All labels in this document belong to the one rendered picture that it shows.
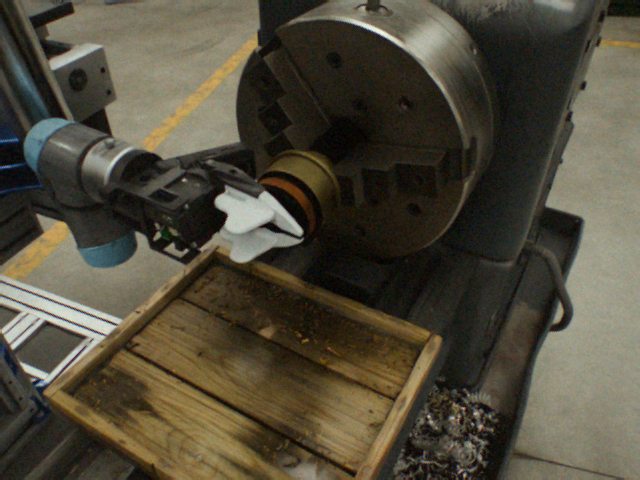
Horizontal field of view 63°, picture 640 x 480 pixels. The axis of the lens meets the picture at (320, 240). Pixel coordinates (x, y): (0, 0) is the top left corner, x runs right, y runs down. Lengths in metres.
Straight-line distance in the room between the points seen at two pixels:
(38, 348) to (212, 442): 1.17
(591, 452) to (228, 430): 1.31
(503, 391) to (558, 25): 0.68
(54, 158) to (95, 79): 0.28
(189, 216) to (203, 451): 0.25
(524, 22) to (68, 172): 0.54
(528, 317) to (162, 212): 0.91
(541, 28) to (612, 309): 1.61
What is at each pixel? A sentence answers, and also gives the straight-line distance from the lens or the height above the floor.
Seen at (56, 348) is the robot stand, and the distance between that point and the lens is 1.71.
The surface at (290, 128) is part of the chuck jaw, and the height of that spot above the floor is 1.14.
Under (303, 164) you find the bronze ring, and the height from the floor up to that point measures 1.12.
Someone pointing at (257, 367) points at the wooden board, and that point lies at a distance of 0.66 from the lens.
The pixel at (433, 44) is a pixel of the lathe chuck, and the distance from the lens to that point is 0.60.
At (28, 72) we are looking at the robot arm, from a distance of 0.75.
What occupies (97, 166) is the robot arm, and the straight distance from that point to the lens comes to 0.62.
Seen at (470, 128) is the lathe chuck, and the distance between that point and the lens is 0.59.
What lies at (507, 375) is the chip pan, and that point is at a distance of 1.13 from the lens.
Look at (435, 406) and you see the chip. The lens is 1.00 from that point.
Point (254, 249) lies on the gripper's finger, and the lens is 0.53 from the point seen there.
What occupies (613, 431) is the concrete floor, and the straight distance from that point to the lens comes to 1.84.
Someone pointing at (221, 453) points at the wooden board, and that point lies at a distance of 0.60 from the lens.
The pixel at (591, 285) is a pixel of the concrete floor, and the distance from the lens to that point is 2.24.
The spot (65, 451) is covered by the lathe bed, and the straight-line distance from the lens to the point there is 0.68.
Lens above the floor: 1.41
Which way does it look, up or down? 40 degrees down
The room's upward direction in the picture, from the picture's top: straight up
